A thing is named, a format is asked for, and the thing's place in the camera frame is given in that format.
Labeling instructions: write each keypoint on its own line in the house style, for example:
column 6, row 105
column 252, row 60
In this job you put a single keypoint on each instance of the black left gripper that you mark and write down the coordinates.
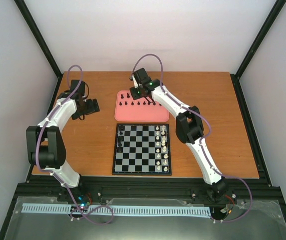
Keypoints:
column 91, row 109

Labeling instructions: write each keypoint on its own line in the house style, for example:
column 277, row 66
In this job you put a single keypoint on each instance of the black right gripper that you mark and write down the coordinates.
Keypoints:
column 134, row 96

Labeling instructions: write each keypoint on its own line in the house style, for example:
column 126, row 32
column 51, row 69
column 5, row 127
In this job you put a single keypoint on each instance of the black chess bishop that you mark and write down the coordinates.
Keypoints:
column 120, row 138

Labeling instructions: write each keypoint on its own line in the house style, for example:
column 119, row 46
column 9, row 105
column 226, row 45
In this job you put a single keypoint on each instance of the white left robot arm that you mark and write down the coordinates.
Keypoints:
column 45, row 146

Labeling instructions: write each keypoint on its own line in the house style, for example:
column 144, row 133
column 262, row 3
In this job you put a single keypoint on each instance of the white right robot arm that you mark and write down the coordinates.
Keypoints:
column 189, row 129

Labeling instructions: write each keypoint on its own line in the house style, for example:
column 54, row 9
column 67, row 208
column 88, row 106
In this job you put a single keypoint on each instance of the white chess pieces row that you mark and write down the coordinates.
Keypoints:
column 162, row 154

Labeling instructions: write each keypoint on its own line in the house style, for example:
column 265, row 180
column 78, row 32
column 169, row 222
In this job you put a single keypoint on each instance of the pink plastic tray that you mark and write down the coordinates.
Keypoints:
column 138, row 113

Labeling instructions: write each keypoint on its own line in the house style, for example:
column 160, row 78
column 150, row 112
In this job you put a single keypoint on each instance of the black and white chessboard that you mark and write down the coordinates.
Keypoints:
column 137, row 157

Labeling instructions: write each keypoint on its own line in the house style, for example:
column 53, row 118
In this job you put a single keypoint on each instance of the black aluminium frame rail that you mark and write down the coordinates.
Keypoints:
column 195, row 191

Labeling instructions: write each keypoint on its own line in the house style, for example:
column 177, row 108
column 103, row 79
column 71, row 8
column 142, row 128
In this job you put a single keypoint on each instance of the light blue slotted cable duct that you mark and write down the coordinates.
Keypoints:
column 119, row 210

